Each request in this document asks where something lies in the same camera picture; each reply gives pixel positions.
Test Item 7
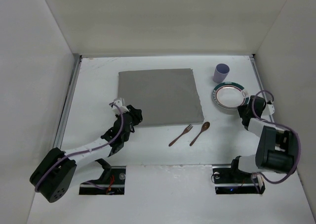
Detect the brown wooden fork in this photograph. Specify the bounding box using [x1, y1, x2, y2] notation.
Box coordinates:
[168, 124, 193, 147]

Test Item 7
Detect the white plate green rim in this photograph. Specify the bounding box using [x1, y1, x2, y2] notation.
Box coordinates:
[212, 82, 250, 110]

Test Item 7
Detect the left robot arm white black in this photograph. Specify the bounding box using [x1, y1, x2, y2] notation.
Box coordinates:
[30, 102, 143, 203]

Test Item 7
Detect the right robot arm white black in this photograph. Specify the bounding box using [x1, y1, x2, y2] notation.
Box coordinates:
[231, 95, 299, 174]

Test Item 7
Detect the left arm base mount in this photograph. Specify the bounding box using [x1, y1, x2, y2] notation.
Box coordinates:
[79, 159, 126, 195]

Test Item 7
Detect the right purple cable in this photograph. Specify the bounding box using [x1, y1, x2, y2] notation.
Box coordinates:
[251, 90, 302, 184]

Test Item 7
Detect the lilac plastic cup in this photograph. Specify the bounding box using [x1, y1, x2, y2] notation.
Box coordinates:
[213, 63, 230, 83]

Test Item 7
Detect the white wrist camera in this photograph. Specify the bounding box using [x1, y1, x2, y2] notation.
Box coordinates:
[109, 97, 129, 115]
[263, 101, 275, 116]

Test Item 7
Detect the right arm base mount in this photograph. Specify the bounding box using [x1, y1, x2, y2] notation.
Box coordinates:
[211, 156, 266, 195]

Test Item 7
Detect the grey cloth placemat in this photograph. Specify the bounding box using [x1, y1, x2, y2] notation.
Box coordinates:
[118, 68, 204, 127]

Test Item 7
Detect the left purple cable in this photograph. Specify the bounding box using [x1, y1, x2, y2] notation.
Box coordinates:
[34, 104, 126, 192]

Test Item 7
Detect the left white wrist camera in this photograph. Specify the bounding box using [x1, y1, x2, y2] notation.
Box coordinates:
[109, 97, 129, 115]

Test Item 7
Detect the brown wooden spoon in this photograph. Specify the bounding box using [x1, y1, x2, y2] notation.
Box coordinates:
[190, 122, 210, 146]

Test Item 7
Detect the purple cable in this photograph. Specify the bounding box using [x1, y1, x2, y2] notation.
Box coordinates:
[251, 90, 302, 184]
[34, 104, 126, 192]

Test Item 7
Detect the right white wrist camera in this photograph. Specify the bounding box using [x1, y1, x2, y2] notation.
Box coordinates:
[263, 101, 275, 116]

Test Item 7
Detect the left aluminium table rail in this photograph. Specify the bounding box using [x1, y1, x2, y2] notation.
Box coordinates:
[51, 53, 82, 148]

